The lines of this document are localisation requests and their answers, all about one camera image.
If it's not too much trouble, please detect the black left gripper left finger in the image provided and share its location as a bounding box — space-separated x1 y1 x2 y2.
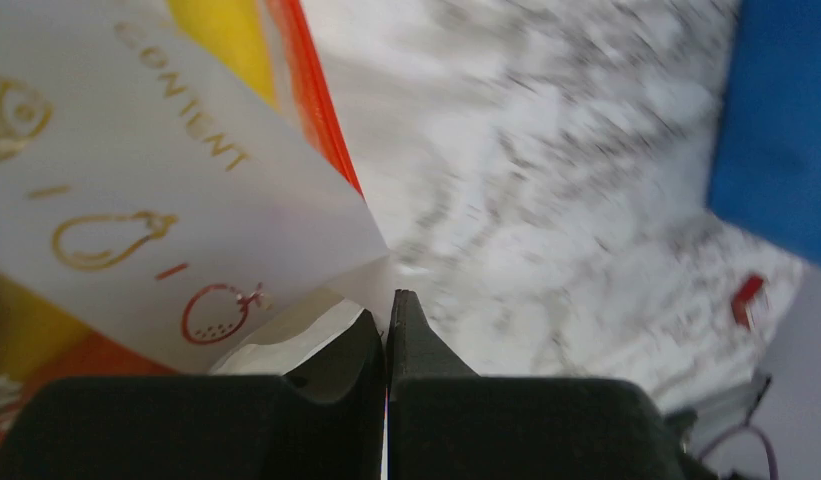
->
0 312 385 479

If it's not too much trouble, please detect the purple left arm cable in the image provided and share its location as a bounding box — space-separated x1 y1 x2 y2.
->
696 423 780 480

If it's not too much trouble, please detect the yellow fake squash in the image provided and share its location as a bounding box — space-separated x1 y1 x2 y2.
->
167 0 278 108

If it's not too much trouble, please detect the small red tag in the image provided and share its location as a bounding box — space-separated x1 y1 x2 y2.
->
730 273 770 331

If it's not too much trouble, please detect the blue plastic bin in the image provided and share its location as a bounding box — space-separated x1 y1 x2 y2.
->
707 0 821 267

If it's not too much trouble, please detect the clear zip top bag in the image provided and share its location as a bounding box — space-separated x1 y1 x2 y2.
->
0 1 392 445

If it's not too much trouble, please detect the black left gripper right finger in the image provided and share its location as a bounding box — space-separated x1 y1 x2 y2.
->
388 290 685 479

